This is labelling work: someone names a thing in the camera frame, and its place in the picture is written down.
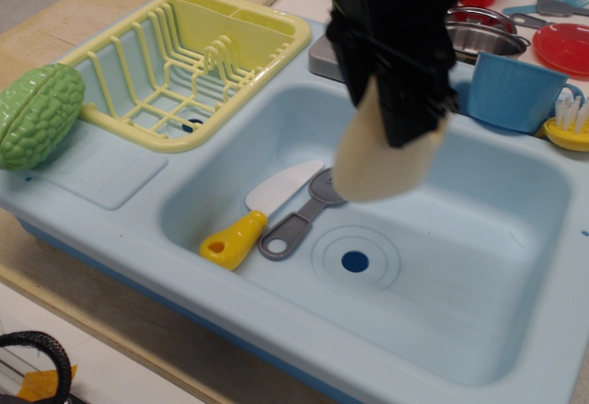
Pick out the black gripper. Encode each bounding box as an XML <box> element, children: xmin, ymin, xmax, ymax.
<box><xmin>327</xmin><ymin>0</ymin><xmax>458</xmax><ymax>148</ymax></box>

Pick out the green bumpy toy vegetable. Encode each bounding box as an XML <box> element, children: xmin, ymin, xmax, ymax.
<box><xmin>1</xmin><ymin>63</ymin><xmax>86</xmax><ymax>171</ymax></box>

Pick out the grey toy faucet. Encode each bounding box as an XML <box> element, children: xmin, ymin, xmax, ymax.
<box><xmin>307</xmin><ymin>35</ymin><xmax>344</xmax><ymax>83</ymax></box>

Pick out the black braided cable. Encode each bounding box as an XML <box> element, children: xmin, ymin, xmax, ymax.
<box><xmin>0</xmin><ymin>329</ymin><xmax>74</xmax><ymax>404</ymax></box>

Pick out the grey toy spatula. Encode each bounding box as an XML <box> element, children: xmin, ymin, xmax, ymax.
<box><xmin>509</xmin><ymin>0</ymin><xmax>588</xmax><ymax>29</ymax></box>

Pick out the grey toy fork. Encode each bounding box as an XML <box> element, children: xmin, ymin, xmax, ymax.
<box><xmin>258</xmin><ymin>167</ymin><xmax>346</xmax><ymax>261</ymax></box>

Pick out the red plastic plate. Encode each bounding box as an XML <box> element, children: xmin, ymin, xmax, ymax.
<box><xmin>532</xmin><ymin>23</ymin><xmax>588</xmax><ymax>76</ymax></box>

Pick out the toy knife yellow handle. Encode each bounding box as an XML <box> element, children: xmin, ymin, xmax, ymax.
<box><xmin>199</xmin><ymin>159</ymin><xmax>324</xmax><ymax>271</ymax></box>

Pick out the cream toy detergent bottle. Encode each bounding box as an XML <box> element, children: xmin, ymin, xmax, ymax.
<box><xmin>332</xmin><ymin>76</ymin><xmax>450</xmax><ymax>202</ymax></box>

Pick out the yellow plastic drying rack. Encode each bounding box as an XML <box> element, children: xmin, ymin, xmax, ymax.
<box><xmin>62</xmin><ymin>0</ymin><xmax>312</xmax><ymax>153</ymax></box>

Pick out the steel pot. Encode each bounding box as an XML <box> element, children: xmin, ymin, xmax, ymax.
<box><xmin>445</xmin><ymin>6</ymin><xmax>531</xmax><ymax>64</ymax></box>

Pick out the blue plastic cup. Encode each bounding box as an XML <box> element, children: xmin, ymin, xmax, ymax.
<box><xmin>466</xmin><ymin>52</ymin><xmax>585</xmax><ymax>134</ymax></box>

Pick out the yellow tape piece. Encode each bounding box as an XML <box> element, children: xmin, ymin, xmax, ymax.
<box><xmin>17</xmin><ymin>370</ymin><xmax>59</xmax><ymax>402</ymax></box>

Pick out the light blue toy sink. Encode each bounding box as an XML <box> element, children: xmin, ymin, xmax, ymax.
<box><xmin>1</xmin><ymin>21</ymin><xmax>588</xmax><ymax>403</ymax></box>

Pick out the yellow dish brush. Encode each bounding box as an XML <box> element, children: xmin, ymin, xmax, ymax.
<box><xmin>535</xmin><ymin>97</ymin><xmax>589</xmax><ymax>153</ymax></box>

